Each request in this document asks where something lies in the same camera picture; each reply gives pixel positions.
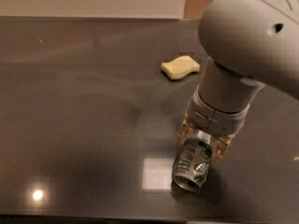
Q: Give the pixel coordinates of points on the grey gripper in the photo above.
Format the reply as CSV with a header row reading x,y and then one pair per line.
x,y
216,119

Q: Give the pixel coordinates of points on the crushed silver 7up can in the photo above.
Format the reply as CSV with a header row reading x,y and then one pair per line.
x,y
191,165

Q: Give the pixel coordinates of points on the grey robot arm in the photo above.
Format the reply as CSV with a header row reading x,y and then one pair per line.
x,y
250,44

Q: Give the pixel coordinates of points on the yellow sponge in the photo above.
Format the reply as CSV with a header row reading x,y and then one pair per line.
x,y
180,67

